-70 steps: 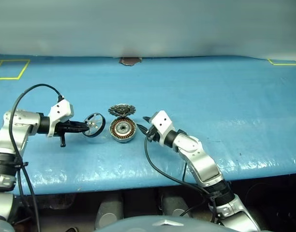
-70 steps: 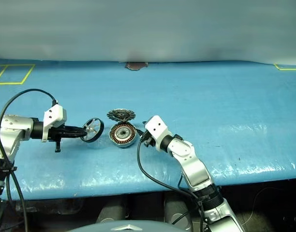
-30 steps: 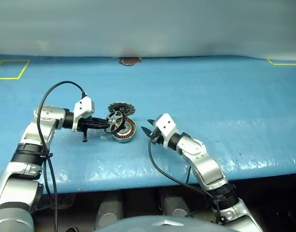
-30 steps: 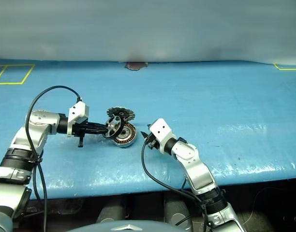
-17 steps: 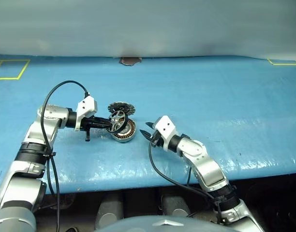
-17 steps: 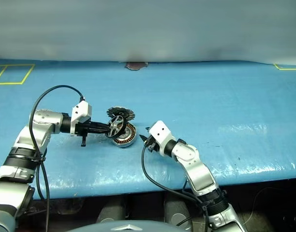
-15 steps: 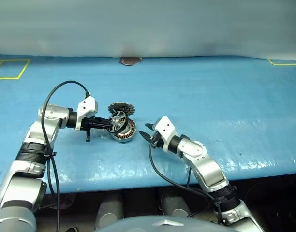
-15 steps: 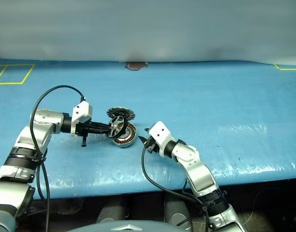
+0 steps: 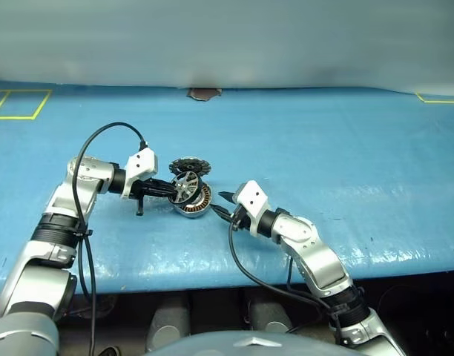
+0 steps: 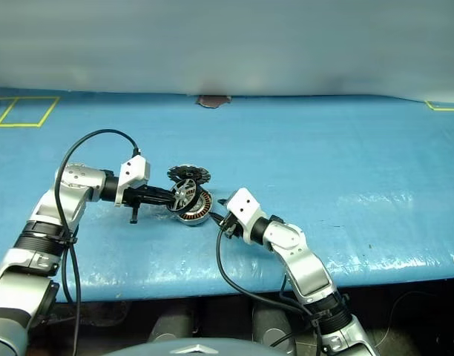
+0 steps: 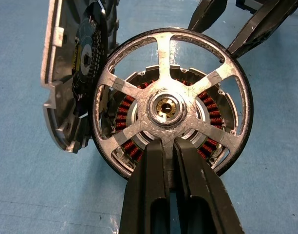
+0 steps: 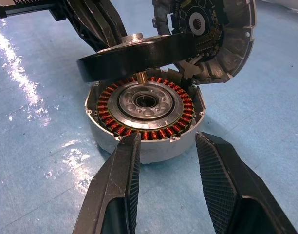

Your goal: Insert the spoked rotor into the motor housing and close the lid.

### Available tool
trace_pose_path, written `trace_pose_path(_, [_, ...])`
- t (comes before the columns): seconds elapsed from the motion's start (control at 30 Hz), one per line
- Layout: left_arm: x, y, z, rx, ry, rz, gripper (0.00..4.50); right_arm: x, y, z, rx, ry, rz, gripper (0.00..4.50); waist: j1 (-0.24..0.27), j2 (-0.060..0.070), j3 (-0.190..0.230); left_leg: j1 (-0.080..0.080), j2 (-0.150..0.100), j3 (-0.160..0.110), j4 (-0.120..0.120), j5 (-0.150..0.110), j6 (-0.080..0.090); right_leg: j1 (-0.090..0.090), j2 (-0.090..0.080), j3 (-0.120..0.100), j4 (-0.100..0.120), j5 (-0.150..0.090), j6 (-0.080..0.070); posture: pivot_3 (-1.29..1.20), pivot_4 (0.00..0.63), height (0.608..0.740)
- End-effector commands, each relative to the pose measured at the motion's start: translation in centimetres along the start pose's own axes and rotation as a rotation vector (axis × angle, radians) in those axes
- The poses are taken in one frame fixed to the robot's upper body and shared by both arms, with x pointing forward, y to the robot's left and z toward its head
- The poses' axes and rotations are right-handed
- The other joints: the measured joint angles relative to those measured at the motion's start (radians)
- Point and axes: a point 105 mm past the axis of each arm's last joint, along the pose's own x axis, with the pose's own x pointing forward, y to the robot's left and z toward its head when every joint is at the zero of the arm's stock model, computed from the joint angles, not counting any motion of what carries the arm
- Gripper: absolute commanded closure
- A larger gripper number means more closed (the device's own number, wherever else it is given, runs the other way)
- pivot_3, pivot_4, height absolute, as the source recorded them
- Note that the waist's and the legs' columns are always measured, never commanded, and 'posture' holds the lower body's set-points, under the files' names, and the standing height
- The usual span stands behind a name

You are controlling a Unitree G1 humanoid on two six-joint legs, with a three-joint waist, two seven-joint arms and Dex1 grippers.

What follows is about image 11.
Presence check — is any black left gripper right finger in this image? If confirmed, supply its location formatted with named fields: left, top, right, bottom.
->
left=173, top=136, right=245, bottom=234

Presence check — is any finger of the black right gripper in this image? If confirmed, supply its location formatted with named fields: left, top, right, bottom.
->
left=187, top=0, right=228, bottom=32
left=227, top=0, right=298, bottom=59

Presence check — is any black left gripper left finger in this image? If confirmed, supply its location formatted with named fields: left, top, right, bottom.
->
left=118, top=137, right=170, bottom=234

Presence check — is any silver spoked motor rotor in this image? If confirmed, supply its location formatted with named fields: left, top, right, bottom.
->
left=90, top=28, right=254, bottom=181

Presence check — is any motor base with copper windings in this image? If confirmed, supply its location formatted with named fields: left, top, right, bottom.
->
left=100, top=64, right=240, bottom=164

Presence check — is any silver motor cover with circuit board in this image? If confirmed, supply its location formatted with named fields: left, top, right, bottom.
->
left=40, top=0, right=120, bottom=154

